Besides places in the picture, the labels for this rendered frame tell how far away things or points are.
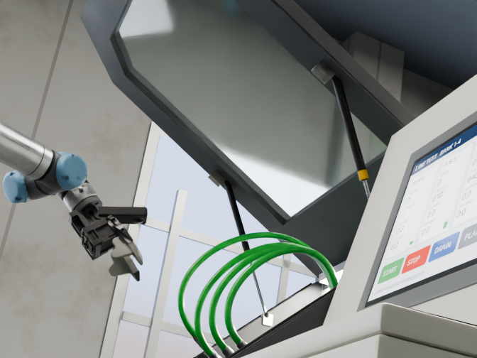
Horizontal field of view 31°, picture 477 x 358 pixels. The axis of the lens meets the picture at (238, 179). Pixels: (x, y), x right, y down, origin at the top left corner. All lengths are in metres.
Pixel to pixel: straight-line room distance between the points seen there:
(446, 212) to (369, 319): 0.53
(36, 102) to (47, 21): 0.39
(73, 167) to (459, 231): 0.93
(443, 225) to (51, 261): 2.41
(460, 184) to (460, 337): 0.52
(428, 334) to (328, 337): 0.11
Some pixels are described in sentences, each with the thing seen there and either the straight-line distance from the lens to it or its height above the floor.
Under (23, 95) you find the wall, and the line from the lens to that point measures 3.68.
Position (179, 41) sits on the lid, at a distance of 2.03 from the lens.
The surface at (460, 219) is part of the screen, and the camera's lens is 1.24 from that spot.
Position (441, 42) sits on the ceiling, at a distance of 4.47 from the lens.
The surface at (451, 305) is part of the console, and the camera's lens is 1.14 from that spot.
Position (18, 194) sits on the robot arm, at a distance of 1.95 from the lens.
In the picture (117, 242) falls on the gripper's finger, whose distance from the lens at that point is 1.93.
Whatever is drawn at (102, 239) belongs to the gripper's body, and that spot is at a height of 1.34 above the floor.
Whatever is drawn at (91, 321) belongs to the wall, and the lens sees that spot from 3.49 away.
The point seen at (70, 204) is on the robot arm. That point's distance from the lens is 2.00.
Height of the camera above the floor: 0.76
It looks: 23 degrees up
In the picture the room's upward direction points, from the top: 10 degrees clockwise
